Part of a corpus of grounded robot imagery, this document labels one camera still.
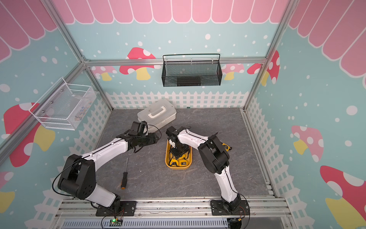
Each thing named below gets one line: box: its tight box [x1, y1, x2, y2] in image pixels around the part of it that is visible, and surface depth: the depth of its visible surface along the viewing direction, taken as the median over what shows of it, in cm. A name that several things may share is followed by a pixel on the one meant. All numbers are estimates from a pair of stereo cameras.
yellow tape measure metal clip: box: [178, 159, 188, 167], surface depth 89 cm
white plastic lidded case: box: [137, 98, 177, 133], surface depth 105 cm
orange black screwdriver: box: [121, 157, 129, 190], surface depth 84 cm
